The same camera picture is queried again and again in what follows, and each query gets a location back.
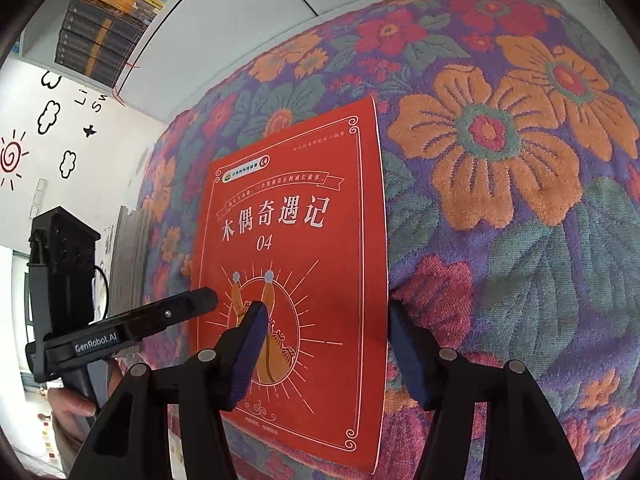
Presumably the red donkey cover book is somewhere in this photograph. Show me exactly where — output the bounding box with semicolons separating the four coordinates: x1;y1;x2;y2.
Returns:
189;95;390;475

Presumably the white wall switch panel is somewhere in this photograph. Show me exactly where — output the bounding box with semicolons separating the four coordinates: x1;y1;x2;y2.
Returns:
29;177;48;216

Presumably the black lettering wall sticker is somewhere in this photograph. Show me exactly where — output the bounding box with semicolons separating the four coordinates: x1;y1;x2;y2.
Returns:
72;87;108;111

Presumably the red sun wall sticker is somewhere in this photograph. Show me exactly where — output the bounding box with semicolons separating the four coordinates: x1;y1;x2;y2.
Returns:
0;130;30;191

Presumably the floral blanket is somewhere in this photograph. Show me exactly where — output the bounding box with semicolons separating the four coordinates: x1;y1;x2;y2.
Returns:
135;0;640;480

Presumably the row of dark shelved books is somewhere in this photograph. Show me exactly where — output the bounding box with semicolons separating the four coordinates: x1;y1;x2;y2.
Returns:
54;0;157;86

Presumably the person's left hand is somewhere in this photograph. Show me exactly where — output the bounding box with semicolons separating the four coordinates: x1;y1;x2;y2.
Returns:
48;391;97;418

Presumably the stack of thin books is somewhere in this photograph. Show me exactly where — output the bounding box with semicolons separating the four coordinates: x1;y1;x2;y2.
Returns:
107;202;156;321

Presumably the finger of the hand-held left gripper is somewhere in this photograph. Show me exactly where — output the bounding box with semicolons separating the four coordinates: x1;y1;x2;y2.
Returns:
124;287;219;342

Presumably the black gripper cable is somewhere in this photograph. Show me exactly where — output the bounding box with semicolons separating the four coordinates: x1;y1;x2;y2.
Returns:
92;264;110;318

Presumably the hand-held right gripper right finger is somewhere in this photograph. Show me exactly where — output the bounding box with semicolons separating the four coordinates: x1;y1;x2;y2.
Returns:
387;300;573;480

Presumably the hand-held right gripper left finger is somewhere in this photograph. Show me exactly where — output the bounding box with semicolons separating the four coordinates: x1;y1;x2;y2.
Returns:
67;300;271;480

